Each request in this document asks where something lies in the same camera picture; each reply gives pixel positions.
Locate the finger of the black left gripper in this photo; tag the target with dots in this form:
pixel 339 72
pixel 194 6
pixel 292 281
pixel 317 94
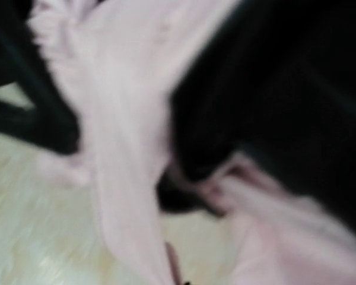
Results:
pixel 51 124

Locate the pink folding umbrella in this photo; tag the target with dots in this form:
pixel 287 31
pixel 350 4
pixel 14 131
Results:
pixel 115 63

